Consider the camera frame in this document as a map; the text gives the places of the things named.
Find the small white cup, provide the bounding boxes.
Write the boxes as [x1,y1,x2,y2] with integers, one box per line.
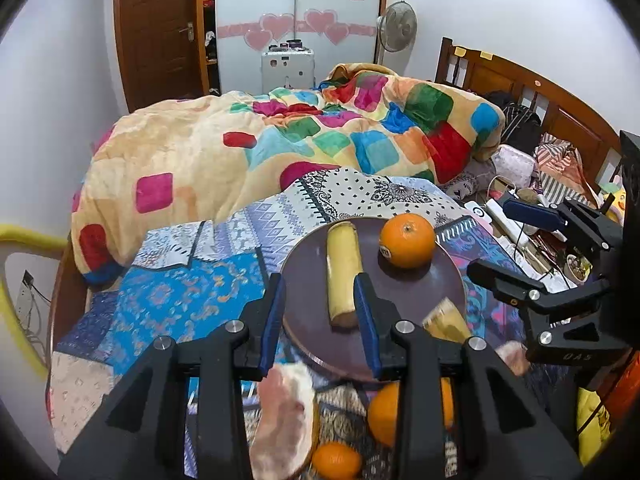
[564,254,592,285]

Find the yellow tube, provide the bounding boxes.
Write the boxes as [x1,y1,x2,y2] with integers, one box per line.
[0,223,69,383]

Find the colourful checked blanket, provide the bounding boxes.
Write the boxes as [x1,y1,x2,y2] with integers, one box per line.
[70,62,506,286]

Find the yellow cloth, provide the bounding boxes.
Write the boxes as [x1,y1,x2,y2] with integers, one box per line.
[576,387,613,451]

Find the long yellow banana piece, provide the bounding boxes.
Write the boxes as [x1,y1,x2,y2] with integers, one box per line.
[326,220,365,329]

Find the striped cloth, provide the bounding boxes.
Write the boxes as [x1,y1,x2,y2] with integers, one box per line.
[533,132,598,207]

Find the yellow toy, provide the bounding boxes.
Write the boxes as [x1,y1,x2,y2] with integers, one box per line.
[600,186,628,226]

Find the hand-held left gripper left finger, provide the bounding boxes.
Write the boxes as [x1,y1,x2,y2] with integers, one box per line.
[57,272,288,480]

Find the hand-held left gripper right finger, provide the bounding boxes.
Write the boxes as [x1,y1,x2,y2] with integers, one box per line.
[352,272,583,480]

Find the black bag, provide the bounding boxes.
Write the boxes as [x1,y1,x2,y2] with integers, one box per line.
[481,90,544,145]

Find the large pink meat slice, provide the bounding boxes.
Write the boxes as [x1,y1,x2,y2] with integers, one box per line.
[249,362,317,480]

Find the short yellow banana piece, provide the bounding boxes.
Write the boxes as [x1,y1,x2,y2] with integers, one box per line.
[422,297,473,343]

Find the brown wooden headboard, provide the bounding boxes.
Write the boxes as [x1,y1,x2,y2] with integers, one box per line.
[434,36,623,188]

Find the white standing fan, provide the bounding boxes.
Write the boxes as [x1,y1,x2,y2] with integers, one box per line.
[374,1,419,67]

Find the white box appliance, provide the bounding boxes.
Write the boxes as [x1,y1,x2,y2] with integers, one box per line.
[260,49,317,97]

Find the white power strip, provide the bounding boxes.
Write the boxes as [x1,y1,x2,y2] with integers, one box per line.
[486,198,532,252]

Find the dark brown round plate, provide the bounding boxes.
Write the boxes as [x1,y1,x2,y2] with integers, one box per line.
[279,216,468,383]

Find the open wardrobe shelf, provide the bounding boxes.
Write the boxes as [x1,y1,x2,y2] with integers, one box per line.
[202,0,221,97]

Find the brown wooden door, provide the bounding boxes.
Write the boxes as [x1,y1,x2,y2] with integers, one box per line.
[113,0,207,113]

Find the blue patterned bedsheet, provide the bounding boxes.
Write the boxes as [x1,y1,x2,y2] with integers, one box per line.
[46,167,531,480]

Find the small orange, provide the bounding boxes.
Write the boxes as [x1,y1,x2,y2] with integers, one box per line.
[311,441,363,480]

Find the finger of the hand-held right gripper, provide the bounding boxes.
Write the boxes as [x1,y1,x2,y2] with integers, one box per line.
[467,257,613,361]
[502,197,623,261]

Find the white wardrobe with pink hearts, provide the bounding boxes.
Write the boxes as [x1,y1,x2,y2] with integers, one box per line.
[215,0,390,97]

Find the large orange with sticker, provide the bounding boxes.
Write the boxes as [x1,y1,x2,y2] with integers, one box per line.
[378,213,437,269]

